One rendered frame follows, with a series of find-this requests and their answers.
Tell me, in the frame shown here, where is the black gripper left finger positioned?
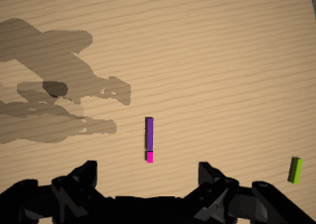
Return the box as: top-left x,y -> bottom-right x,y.
0,160 -> 122,224

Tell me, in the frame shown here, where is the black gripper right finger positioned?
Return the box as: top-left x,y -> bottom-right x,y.
163,162 -> 316,224

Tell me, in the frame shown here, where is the magenta rod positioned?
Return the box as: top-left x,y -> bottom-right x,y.
147,151 -> 153,163

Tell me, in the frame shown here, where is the lime green rod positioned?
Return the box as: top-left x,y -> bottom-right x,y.
290,157 -> 303,185

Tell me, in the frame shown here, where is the purple rod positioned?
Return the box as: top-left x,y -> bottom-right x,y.
147,117 -> 153,151

